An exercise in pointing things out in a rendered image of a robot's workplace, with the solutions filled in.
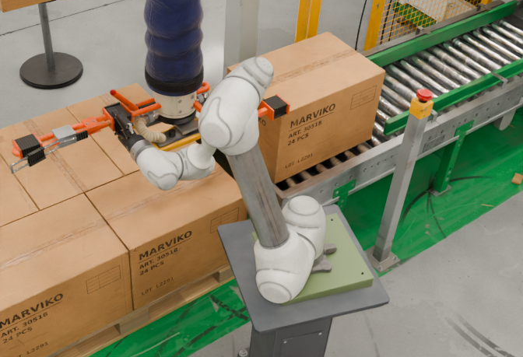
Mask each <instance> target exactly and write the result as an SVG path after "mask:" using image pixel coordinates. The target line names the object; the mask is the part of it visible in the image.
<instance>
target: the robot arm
mask: <svg viewBox="0 0 523 357"><path fill-rule="evenodd" d="M273 76H274V71H273V67H272V64H271V63H270V62H269V61H268V60H267V59H265V58H262V57H253V58H249V59H247V60H245V61H243V62H241V63H240V64H239V65H238V66H237V67H236V68H235V69H234V70H233V71H232V72H230V73H229V74H228V75H227V76H226V77H225V78H224V79H223V80H222V81H221V82H220V84H219V85H218V86H216V88H215V89H214V90H213V91H212V92H211V93H210V95H209V97H208V98H207V100H206V101H205V103H204V105H203V107H202V109H201V112H200V115H199V119H198V130H199V134H200V135H201V139H202V144H201V145H199V144H192V145H190V146H188V147H186V148H184V149H181V150H180V151H178V152H166V151H163V150H158V149H157V148H156V147H155V146H154V145H153V144H152V143H151V142H150V141H149V140H146V139H145V138H144V137H143V136H142V135H137V134H136V133H135V131H134V130H133V129H132V126H134V124H133V123H132V122H131V121H130V120H129V119H128V118H127V117H126V116H125V115H124V114H123V113H122V112H117V111H116V109H115V108H114V107H109V108H107V109H106V111H107V112H108V113H109V114H110V115H111V116H112V117H113V119H114V120H117V122H118V123H119V125H120V126H121V128H122V129H121V130H118V131H115V133H114V134H115V135H118V140H119V141H120V142H121V144H122V145H123V146H124V147H125V148H126V149H127V150H128V152H129V153H130V155H131V158H132V159H133V160H134V161H135V163H136V164H137V165H138V166H139V169H140V171H141V173H142V175H143V176H144V177H145V178H146V179H147V180H148V181H149V182H150V183H151V184H152V185H153V186H155V187H157V188H159V189H160V190H163V191H167V190H170V189H171V188H173V187H174V186H175V185H176V184H177V182H178V181H179V180H197V179H201V178H203V177H207V176H208V175H209V174H210V173H211V172H212V171H213V170H214V168H215V159H214V157H213V156H212V155H213V154H214V152H215V151H216V149H218V150H219V151H221V152H223V153H224V154H226V157H227V159H228V162H229V164H230V168H231V170H232V172H233V175H234V178H235V180H236V182H237V186H238V188H239V190H240V194H241V196H242V198H243V200H244V204H245V206H246V209H247V212H248V214H249V216H250V219H251V222H252V225H253V227H254V230H255V232H256V235H257V237H258V239H257V240H256V242H255V245H254V256H255V263H256V272H257V274H256V283H257V287H258V291H259V292H260V293H261V294H262V295H263V297H264V298H266V299H267V300H268V301H270V302H273V303H284V302H287V301H290V300H291V299H293V298H294V297H296V296H297V295H298V294H299V293H300V291H301V290H302V289H303V287H304V285H305V283H306V281H307V279H308V277H309V275H310V274H314V273H318V272H330V271H331V270H332V265H331V264H330V263H329V262H328V259H327V257H326V255H327V254H330V253H333V252H336V250H337V248H336V245H335V244H334V243H325V234H326V217H325V212H324V210H323V208H322V207H321V205H320V203H319V202H318V201H315V200H314V199H313V198H311V197H308V196H298V197H295V198H292V199H290V200H289V201H288V202H287V203H286V205H285V206H284V208H283V210H281V208H280V205H279V201H278V199H277V197H276V193H275V190H274V187H273V185H272V182H271V179H270V176H269V172H268V170H267V168H266V165H265V161H264V159H263V156H262V153H261V150H260V148H259V145H258V136H259V130H258V110H257V109H258V106H259V104H260V102H261V101H262V98H263V96H264V95H265V91H266V89H267V88H268V87H269V86H270V84H271V82H272V79H273ZM122 130H123V131H122ZM121 138H122V139H121Z"/></svg>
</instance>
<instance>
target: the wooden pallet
mask: <svg viewBox="0 0 523 357"><path fill-rule="evenodd" d="M234 278H235V277H234V275H233V272H232V269H231V267H230V263H229V262H228V263H226V264H224V265H222V266H220V267H218V268H216V269H214V270H213V271H211V272H209V273H207V274H205V275H203V276H201V277H199V278H197V279H195V280H193V281H191V282H189V283H188V284H186V285H183V286H181V287H180V288H178V289H175V290H174V291H172V292H169V293H167V294H166V295H165V296H162V297H160V298H159V299H156V300H154V301H152V302H151V303H148V304H146V305H145V306H143V307H141V308H139V309H137V310H133V312H131V313H129V314H127V315H125V316H123V317H121V318H120V319H118V320H116V321H114V322H112V323H110V324H108V325H106V326H104V327H102V328H100V329H98V330H97V331H94V332H93V333H91V334H88V335H87V336H85V337H83V338H80V339H79V340H77V341H75V342H73V343H71V344H70V345H67V346H65V347H64V348H61V349H59V350H57V351H56V352H53V353H51V354H50V355H48V356H46V357H88V356H89V355H92V354H93V353H95V352H98V351H99V350H101V349H102V348H105V347H107V346H108V345H111V344H112V343H114V342H116V341H118V340H120V339H122V338H123V337H125V336H127V335H129V334H131V333H133V332H135V331H137V330H138V329H140V328H142V327H145V326H146V325H147V324H150V323H152V322H153V321H155V320H158V319H159V318H161V317H163V316H165V315H167V314H169V313H171V312H172V311H174V310H176V309H178V308H180V307H182V306H183V305H185V304H187V303H189V302H191V301H193V300H195V299H197V298H198V297H200V296H203V295H205V294H206V293H207V292H210V291H212V290H213V289H216V288H218V287H219V286H221V285H223V284H225V283H227V282H229V281H230V280H232V279H234Z"/></svg>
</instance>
